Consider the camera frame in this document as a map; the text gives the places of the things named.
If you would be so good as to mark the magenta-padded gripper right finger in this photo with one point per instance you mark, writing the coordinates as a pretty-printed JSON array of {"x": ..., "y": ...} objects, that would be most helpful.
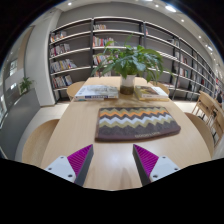
[{"x": 163, "y": 168}]

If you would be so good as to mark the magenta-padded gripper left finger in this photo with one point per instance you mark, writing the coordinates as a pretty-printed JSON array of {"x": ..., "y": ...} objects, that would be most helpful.
[{"x": 61, "y": 168}]

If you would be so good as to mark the zigzag striped brown towel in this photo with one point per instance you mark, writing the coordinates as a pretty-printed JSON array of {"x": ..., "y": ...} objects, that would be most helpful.
[{"x": 136, "y": 123}]

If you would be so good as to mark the round-backed wooden chair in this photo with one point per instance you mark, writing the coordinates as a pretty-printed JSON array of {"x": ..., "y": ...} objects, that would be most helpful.
[
  {"x": 75, "y": 89},
  {"x": 201, "y": 133},
  {"x": 162, "y": 87},
  {"x": 38, "y": 140}
]

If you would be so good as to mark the grey low counter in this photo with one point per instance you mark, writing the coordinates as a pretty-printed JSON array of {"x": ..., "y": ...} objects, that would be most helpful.
[{"x": 18, "y": 120}]

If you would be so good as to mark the group of slatted wooden chairs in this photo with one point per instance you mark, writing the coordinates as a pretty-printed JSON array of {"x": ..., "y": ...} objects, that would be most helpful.
[{"x": 208, "y": 110}]

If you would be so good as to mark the yellow and white book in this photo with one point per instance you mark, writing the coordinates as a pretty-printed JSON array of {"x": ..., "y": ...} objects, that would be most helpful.
[{"x": 150, "y": 92}]

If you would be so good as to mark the white and blue book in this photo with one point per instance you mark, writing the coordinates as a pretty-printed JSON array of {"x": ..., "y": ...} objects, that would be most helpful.
[{"x": 96, "y": 91}]

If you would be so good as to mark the small green background plant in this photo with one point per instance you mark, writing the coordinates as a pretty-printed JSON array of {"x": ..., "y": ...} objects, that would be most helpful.
[{"x": 25, "y": 85}]

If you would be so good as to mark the dark shelf unit with books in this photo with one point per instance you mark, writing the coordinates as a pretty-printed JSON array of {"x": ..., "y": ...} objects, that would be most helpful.
[{"x": 71, "y": 63}]

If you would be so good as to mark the green potted plant white pot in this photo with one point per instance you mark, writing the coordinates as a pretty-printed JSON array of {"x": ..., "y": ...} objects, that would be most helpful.
[{"x": 130, "y": 63}]

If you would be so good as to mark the group of ceiling lights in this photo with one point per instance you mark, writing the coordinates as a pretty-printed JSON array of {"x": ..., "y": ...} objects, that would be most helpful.
[{"x": 170, "y": 8}]

